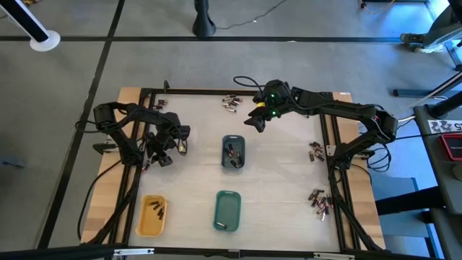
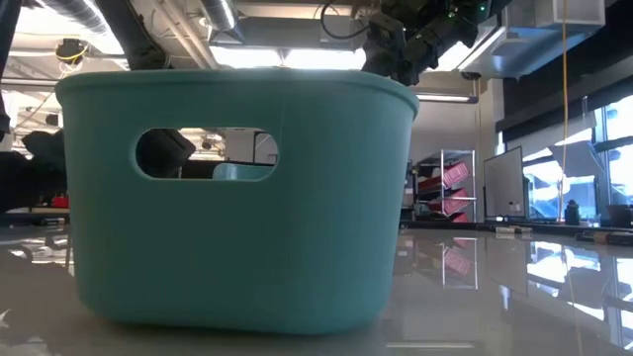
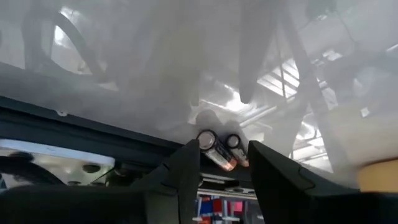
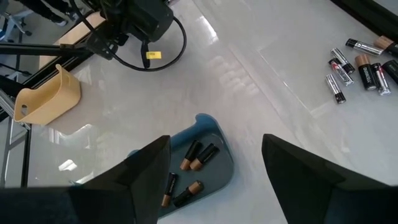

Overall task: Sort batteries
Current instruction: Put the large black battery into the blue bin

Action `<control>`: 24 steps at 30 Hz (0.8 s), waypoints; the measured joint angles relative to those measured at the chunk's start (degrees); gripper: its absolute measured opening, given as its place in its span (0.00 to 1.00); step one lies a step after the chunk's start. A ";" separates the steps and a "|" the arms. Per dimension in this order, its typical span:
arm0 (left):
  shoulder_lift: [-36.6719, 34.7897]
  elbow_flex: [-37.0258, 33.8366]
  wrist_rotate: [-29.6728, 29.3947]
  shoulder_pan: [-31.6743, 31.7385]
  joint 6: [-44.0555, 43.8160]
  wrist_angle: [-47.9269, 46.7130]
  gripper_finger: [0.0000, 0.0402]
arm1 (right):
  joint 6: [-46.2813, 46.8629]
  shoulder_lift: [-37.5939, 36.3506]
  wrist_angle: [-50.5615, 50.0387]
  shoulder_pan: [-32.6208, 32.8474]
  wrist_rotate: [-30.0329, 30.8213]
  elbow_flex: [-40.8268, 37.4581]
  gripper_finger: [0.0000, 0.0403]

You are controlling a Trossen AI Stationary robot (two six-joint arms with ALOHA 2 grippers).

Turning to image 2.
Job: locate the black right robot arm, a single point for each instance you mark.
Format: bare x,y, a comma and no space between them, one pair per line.
465,7

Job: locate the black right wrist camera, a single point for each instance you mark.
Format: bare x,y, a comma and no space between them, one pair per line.
383,42

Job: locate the dark bottle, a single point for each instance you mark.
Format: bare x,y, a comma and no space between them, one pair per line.
572,213

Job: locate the grey ceiling unit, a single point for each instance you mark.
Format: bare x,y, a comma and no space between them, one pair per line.
297,32

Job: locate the red tool box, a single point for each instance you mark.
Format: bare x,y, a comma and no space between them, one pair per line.
60,202

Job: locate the silver ventilation duct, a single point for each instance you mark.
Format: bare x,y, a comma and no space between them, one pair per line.
220,17
79,15

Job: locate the pink storage bin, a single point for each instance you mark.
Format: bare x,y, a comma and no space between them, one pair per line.
455,203
457,173
461,218

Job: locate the white board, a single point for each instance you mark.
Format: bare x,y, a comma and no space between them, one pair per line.
504,183

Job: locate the green plastic bin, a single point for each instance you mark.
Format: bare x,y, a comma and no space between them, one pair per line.
237,247

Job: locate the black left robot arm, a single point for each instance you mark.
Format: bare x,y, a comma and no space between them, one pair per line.
133,39

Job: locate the ceiling light strip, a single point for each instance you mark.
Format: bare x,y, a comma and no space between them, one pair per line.
445,98

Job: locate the metal shelf rack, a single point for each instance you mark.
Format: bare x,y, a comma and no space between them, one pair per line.
475,183

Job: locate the black aluminium table frame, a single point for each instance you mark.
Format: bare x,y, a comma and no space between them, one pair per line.
447,225

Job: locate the white ceiling air unit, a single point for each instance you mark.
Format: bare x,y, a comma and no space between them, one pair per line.
534,44

